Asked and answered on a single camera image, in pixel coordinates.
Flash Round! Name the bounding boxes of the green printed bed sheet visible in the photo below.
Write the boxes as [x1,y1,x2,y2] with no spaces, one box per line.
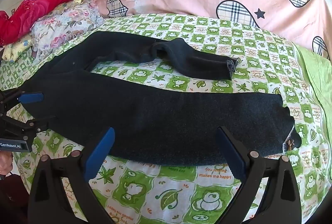
[0,12,332,224]

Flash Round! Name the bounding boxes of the red sequined blanket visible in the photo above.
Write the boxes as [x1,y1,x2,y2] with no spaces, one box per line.
[0,0,98,45]

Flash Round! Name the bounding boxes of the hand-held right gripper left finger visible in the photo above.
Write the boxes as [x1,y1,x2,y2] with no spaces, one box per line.
[27,127,116,224]

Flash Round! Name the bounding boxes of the yellow floral cloth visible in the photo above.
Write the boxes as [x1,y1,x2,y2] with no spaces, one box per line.
[2,0,90,61]

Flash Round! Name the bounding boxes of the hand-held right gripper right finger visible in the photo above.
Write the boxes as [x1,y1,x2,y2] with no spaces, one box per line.
[216,125,305,224]

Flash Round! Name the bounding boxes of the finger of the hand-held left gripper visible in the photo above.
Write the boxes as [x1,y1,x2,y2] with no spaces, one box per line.
[5,115,56,134]
[0,89,44,118]

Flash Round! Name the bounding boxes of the black pants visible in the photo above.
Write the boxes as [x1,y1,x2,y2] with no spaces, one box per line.
[19,31,303,166]

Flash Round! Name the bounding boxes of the plain green sheet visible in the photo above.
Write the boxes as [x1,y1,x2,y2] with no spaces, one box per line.
[294,44,332,121]

